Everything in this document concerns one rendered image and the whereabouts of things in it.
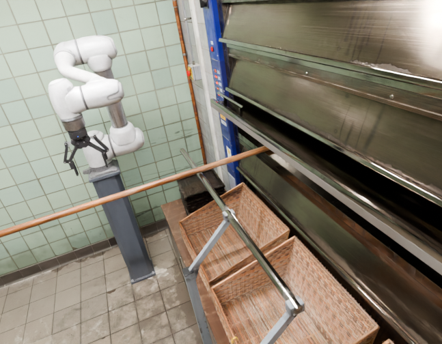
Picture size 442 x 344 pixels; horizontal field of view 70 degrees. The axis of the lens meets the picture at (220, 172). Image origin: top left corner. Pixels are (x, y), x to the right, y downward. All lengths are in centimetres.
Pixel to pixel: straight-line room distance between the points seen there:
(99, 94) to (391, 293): 132
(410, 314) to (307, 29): 97
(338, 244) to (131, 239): 163
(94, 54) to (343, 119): 136
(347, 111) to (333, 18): 28
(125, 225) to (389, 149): 192
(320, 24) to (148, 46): 172
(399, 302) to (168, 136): 215
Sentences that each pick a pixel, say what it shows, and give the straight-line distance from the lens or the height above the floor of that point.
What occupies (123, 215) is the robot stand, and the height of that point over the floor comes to 65.
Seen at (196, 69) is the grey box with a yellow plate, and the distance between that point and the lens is 238.
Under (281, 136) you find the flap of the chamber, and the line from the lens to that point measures 133.
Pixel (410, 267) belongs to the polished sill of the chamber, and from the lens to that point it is 113.
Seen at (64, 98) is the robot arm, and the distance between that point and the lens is 146.
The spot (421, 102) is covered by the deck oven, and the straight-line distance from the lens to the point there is 90.
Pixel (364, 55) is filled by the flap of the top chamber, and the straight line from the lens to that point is 97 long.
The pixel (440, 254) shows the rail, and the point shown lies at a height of 143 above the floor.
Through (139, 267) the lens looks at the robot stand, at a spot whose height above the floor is 13.
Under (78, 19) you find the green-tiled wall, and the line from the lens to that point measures 259.
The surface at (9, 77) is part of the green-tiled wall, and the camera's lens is 268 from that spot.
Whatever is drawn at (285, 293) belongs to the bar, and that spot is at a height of 117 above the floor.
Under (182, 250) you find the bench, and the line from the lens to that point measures 207.
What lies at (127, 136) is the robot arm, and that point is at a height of 122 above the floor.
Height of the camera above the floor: 196
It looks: 30 degrees down
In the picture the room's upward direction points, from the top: 9 degrees counter-clockwise
